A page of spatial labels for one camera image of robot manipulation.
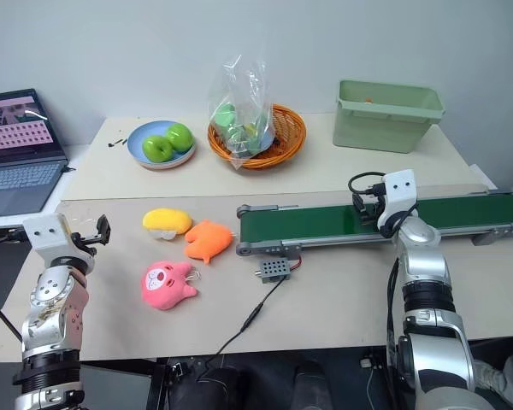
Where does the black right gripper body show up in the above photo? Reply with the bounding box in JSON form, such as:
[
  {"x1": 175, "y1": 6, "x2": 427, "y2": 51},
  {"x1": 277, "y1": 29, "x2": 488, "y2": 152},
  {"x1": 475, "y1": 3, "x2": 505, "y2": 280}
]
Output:
[{"x1": 366, "y1": 181, "x2": 386, "y2": 224}]

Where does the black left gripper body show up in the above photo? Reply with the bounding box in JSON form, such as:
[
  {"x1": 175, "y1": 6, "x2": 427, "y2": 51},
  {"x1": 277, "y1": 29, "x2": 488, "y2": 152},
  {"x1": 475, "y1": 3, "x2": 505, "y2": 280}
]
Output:
[{"x1": 69, "y1": 231, "x2": 98, "y2": 262}]

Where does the green conveyor belt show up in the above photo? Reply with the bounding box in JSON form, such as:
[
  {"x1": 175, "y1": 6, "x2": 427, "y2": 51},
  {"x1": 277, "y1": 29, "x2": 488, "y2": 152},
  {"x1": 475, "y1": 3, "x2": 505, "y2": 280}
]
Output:
[{"x1": 234, "y1": 189, "x2": 513, "y2": 257}]

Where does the grey control box with cable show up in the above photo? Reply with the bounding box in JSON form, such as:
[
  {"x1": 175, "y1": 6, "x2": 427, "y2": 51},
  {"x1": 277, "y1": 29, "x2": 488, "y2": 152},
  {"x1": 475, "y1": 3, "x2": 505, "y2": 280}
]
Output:
[{"x1": 252, "y1": 257, "x2": 293, "y2": 284}]

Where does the yellow plush toy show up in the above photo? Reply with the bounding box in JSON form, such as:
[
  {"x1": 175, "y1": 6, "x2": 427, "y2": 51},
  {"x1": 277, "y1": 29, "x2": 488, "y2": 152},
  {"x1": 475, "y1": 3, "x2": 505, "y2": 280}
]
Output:
[{"x1": 142, "y1": 207, "x2": 193, "y2": 241}]

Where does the pink plush toy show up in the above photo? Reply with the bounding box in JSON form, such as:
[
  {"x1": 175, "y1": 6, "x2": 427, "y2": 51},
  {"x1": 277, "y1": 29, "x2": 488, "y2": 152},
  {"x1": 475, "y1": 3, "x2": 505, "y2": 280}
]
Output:
[{"x1": 141, "y1": 261, "x2": 203, "y2": 311}]

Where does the pale green plastic bin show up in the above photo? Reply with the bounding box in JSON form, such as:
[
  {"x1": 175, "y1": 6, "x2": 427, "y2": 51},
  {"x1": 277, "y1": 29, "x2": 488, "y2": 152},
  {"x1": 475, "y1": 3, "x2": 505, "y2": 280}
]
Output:
[{"x1": 333, "y1": 79, "x2": 447, "y2": 154}]

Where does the light blue plate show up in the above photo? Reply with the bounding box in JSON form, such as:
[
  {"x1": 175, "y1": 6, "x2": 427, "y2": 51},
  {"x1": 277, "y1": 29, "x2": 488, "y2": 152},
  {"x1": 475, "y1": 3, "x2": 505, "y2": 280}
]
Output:
[{"x1": 127, "y1": 120, "x2": 198, "y2": 171}]

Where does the green apple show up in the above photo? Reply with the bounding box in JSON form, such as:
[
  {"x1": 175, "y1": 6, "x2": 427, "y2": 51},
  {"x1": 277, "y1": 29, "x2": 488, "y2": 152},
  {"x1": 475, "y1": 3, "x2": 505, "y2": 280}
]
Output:
[
  {"x1": 142, "y1": 134, "x2": 174, "y2": 163},
  {"x1": 165, "y1": 122, "x2": 194, "y2": 153}
]

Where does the orange woven basket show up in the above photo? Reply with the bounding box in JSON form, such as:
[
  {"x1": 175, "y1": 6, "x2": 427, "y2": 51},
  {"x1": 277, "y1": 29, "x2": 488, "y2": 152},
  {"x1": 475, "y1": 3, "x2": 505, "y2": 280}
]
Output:
[{"x1": 207, "y1": 103, "x2": 308, "y2": 169}]

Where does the orange plush toy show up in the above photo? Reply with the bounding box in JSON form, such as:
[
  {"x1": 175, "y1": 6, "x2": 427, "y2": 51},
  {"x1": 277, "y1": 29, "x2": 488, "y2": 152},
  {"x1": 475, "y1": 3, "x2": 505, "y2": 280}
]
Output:
[{"x1": 183, "y1": 219, "x2": 233, "y2": 266}]

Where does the open laptop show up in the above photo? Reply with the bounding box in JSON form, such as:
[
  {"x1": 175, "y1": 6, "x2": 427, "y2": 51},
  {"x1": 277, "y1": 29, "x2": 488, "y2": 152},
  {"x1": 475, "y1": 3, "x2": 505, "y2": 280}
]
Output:
[{"x1": 0, "y1": 88, "x2": 72, "y2": 220}]

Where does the clear plastic bag of toys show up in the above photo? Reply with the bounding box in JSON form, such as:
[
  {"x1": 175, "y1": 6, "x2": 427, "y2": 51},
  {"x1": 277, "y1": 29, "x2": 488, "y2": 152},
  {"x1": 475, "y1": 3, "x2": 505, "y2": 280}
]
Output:
[{"x1": 207, "y1": 54, "x2": 277, "y2": 171}]

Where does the dark rounded shape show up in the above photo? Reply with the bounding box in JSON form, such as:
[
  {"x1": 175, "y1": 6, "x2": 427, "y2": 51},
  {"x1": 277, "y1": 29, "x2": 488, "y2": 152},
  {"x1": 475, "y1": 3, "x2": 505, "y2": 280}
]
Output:
[
  {"x1": 167, "y1": 357, "x2": 251, "y2": 410},
  {"x1": 292, "y1": 360, "x2": 333, "y2": 410}
]

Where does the white sneaker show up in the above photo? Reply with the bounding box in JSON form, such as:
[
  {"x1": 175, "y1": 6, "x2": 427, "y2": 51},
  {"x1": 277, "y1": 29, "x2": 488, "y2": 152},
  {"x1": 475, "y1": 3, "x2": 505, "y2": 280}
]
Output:
[{"x1": 472, "y1": 360, "x2": 506, "y2": 390}]

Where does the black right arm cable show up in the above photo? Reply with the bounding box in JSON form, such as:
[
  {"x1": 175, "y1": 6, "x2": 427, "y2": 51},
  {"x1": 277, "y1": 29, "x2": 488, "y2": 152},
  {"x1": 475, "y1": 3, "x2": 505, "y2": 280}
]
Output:
[{"x1": 349, "y1": 171, "x2": 406, "y2": 358}]

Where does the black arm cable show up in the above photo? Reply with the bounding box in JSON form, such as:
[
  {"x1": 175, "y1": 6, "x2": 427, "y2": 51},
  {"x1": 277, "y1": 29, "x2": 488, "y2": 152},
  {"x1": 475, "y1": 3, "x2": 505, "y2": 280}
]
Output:
[
  {"x1": 0, "y1": 229, "x2": 27, "y2": 249},
  {"x1": 349, "y1": 171, "x2": 406, "y2": 358}
]

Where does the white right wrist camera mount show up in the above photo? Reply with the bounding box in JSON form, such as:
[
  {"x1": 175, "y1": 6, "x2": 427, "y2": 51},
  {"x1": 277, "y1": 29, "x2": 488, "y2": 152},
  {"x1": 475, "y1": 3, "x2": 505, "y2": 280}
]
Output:
[{"x1": 378, "y1": 168, "x2": 418, "y2": 217}]

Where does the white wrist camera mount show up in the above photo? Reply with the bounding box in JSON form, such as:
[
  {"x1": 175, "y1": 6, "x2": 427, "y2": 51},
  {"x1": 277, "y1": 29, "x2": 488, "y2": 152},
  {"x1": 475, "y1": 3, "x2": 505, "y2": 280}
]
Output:
[
  {"x1": 22, "y1": 213, "x2": 73, "y2": 262},
  {"x1": 378, "y1": 168, "x2": 418, "y2": 217}
]

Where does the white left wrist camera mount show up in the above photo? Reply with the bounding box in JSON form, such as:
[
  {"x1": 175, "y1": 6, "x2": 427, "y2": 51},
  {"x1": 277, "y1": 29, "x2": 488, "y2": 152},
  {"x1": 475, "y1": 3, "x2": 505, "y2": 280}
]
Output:
[{"x1": 22, "y1": 213, "x2": 73, "y2": 262}]

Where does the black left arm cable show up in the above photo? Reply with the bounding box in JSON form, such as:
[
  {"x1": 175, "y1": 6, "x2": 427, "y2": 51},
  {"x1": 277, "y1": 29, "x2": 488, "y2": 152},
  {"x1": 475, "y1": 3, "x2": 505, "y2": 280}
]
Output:
[{"x1": 0, "y1": 229, "x2": 27, "y2": 249}]

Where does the black power cable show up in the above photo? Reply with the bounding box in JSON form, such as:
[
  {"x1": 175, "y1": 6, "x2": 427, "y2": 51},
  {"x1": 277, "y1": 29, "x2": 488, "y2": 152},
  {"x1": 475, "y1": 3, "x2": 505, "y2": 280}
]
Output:
[{"x1": 195, "y1": 275, "x2": 284, "y2": 382}]

